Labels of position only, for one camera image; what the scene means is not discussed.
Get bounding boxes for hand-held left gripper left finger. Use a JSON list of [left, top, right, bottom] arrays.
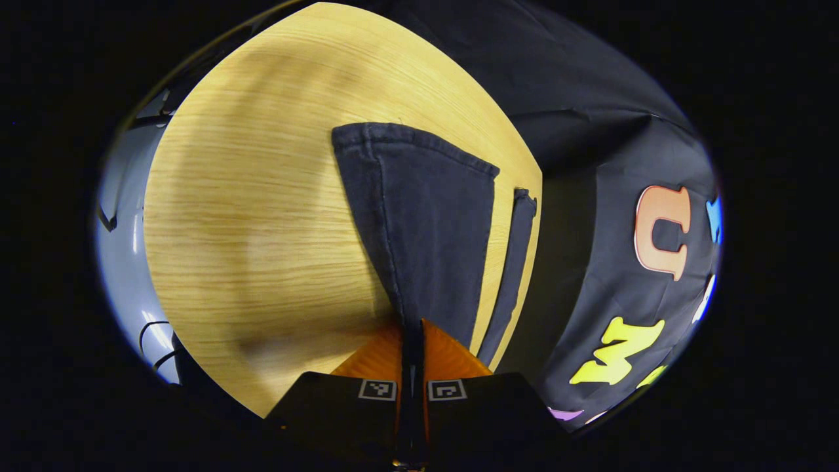
[[264, 319, 412, 467]]

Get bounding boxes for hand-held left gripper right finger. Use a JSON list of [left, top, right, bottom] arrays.
[[412, 318, 568, 467]]

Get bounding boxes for black jeans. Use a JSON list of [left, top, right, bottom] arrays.
[[331, 122, 539, 371]]

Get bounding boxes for black backdrop cloth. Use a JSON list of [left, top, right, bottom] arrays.
[[357, 0, 724, 433]]

